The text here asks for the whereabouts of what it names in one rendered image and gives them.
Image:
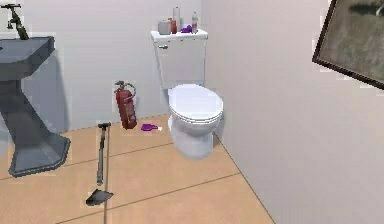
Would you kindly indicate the white toilet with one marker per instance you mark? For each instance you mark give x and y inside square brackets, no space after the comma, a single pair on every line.
[191,103]

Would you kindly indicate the purple cloth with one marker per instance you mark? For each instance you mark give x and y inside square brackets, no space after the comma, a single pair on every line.
[148,127]

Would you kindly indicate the red fire extinguisher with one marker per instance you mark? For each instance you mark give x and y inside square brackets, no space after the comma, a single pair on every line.
[125,106]

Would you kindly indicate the purple small object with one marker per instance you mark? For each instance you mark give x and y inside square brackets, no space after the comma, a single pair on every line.
[187,29]

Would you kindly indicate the red brown small bottle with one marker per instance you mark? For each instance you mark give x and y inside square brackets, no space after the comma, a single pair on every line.
[173,26]

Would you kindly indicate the grey round container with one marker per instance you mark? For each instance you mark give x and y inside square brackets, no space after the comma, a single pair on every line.
[164,27]

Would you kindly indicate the white spray bottle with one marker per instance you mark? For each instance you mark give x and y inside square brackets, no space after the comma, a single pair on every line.
[194,22]

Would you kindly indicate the white paper roll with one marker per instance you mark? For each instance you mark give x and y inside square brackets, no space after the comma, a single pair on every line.
[176,16]

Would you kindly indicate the dark grey sink tap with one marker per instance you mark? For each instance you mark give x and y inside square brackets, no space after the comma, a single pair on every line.
[17,22]

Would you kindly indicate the grey pedestal sink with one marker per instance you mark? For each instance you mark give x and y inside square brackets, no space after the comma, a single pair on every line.
[26,110]

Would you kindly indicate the dark framed wall picture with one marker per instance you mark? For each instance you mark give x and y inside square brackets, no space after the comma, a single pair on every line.
[356,40]

